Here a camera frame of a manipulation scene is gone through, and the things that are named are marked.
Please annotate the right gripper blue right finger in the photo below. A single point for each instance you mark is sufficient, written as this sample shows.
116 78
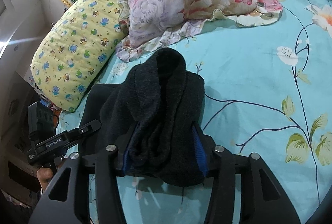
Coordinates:
200 154

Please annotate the black knit pants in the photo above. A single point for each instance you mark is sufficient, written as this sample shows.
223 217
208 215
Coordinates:
165 100

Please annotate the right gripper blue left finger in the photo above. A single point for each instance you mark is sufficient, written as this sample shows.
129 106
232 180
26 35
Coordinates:
128 142

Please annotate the person's left hand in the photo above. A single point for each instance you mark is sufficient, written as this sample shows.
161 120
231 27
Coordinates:
44 175

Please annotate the yellow cartoon print pillow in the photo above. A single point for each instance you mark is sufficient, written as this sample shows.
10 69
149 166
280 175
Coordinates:
75 50

